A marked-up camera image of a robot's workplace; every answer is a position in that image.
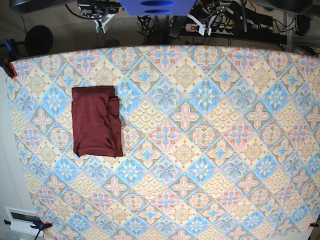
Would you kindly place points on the maroon t-shirt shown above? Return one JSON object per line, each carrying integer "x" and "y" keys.
{"x": 96, "y": 121}

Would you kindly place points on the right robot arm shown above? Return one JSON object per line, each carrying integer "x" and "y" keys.
{"x": 95, "y": 9}

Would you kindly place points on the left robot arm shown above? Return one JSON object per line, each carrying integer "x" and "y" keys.
{"x": 209, "y": 8}

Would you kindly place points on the patterned tablecloth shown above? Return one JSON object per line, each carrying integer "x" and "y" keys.
{"x": 219, "y": 143}

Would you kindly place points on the white power strip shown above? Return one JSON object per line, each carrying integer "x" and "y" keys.
{"x": 215, "y": 28}

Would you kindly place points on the black round stool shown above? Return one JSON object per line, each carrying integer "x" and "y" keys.
{"x": 38, "y": 40}

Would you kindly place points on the left table clamp lower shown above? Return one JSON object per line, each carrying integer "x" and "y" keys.
{"x": 37, "y": 226}

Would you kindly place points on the table clamp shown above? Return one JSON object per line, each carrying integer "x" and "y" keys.
{"x": 6, "y": 62}
{"x": 314, "y": 225}
{"x": 37, "y": 226}

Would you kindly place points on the left table clamp upper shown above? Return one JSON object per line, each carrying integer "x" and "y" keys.
{"x": 6, "y": 62}

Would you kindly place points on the right table clamp lower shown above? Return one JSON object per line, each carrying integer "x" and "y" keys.
{"x": 314, "y": 225}

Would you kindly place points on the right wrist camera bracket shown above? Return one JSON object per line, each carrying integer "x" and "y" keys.
{"x": 101, "y": 24}

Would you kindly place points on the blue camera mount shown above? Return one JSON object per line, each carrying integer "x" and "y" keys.
{"x": 157, "y": 7}

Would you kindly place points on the white wall vent panel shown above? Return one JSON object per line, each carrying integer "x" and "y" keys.
{"x": 21, "y": 220}

